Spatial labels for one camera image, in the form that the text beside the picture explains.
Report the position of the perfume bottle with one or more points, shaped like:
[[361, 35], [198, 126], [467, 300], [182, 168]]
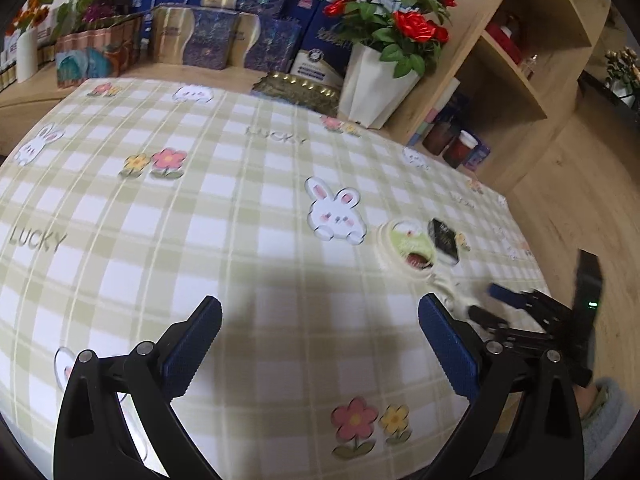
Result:
[[530, 65]]

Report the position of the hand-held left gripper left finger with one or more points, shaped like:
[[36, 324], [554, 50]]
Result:
[[192, 347]]

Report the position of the blue box on shelf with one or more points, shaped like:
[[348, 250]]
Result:
[[457, 105]]

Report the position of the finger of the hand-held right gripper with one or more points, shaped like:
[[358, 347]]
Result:
[[485, 316], [505, 294]]

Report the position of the small black packet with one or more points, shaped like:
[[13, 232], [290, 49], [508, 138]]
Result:
[[444, 240]]

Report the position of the black shelf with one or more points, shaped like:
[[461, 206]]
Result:
[[600, 87]]

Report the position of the stack of pastel cups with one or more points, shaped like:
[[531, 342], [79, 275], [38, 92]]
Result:
[[435, 115]]

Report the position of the pink flowers in glass vase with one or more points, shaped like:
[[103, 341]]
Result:
[[622, 67]]

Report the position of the white flower pot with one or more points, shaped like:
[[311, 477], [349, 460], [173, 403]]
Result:
[[372, 87]]

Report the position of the dark blue box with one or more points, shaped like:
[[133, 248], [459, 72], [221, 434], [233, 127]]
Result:
[[305, 7]]

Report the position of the purple flowers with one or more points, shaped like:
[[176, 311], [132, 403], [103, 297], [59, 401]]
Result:
[[100, 10]]

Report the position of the brown bottle with white cap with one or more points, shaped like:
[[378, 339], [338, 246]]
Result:
[[462, 147]]

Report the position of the blue box with round emblem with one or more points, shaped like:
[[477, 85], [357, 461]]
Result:
[[317, 62]]

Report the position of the red rose plant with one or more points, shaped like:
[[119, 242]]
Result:
[[395, 10]]

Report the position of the wooden shelf unit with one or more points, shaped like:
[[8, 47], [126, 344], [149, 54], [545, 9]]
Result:
[[530, 100]]

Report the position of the green dessert cup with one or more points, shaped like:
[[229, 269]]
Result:
[[407, 245]]

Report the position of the small blue box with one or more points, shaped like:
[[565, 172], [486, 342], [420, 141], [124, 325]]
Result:
[[477, 155]]

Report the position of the white ribbed vase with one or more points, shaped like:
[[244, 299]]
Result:
[[27, 55]]

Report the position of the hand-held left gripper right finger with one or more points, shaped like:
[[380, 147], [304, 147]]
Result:
[[450, 345]]

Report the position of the green and gold tray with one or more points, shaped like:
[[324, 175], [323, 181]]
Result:
[[300, 87]]

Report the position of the row of small bottles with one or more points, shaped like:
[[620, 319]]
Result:
[[6, 72]]

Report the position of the red basket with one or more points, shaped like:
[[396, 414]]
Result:
[[502, 40]]

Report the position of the translucent plastic wrapper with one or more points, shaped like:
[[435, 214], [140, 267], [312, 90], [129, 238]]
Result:
[[462, 295]]

